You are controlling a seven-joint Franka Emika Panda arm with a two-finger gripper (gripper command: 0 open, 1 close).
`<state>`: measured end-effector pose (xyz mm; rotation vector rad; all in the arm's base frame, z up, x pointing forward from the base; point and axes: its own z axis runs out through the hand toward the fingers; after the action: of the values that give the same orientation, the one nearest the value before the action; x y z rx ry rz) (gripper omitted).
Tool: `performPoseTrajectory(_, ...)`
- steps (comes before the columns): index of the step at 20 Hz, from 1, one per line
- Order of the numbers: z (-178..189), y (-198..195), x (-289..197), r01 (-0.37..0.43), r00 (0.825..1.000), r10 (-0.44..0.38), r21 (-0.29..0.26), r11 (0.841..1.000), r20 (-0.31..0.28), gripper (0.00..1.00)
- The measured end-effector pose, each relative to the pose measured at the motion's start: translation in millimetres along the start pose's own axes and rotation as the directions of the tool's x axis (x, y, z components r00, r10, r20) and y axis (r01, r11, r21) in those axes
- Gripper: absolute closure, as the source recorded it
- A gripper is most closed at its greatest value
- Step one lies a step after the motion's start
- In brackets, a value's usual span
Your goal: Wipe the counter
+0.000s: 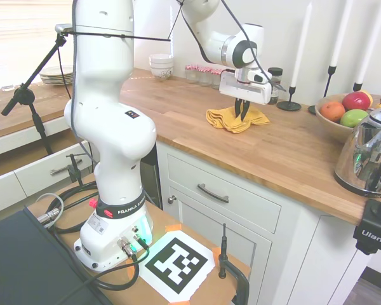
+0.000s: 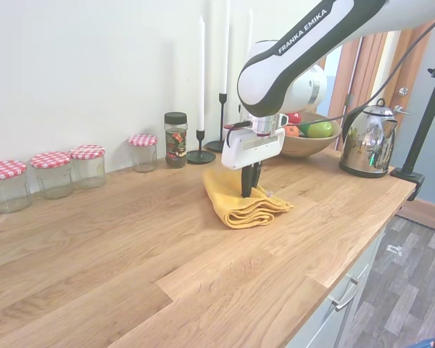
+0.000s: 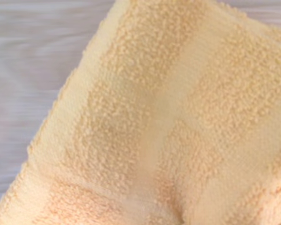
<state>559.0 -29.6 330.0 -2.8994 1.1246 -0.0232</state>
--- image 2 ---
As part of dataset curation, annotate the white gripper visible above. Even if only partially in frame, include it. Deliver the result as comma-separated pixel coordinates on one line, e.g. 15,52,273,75
220,126,286,199

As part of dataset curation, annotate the yellow terry towel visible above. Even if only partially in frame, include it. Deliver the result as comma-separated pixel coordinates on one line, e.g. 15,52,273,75
202,169,294,230

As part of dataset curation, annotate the black candle holder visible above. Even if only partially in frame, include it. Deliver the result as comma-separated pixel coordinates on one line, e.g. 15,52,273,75
186,128,217,164
205,93,228,152

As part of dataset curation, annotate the wooden fruit bowl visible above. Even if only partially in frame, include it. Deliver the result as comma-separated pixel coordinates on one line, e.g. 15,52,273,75
278,110,342,159

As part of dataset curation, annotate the spice jar black lid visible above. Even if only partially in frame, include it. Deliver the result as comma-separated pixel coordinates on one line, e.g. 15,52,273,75
163,111,189,170

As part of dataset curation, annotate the green apple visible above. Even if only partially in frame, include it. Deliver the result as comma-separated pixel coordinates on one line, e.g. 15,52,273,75
307,121,334,138

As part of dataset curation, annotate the glass jar red checkered lid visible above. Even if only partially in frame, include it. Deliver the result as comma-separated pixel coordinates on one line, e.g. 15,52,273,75
128,133,159,173
0,159,32,214
69,144,107,189
30,151,73,200

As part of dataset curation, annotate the stainless steel kettle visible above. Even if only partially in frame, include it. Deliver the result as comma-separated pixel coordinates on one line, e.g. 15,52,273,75
339,97,399,179

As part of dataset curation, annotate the white kitchen cabinet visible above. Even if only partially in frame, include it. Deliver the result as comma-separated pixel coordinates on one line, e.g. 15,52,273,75
286,224,389,348

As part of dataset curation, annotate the grey door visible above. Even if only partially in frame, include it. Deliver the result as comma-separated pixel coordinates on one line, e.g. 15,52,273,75
384,21,435,215

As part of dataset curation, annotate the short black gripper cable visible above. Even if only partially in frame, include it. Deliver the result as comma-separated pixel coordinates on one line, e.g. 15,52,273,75
223,121,252,149

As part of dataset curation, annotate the metal drawer handle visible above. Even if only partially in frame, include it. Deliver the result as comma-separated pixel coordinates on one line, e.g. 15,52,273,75
331,277,360,311

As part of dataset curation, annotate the wooden door frame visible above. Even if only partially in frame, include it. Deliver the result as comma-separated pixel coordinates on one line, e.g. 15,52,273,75
326,20,435,153

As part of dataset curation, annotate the black Ulanzi camera clamp stand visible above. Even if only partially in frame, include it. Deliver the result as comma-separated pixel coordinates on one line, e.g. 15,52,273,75
390,50,435,202

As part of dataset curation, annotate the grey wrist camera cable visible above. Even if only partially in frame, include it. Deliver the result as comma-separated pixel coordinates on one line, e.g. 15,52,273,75
326,9,435,120

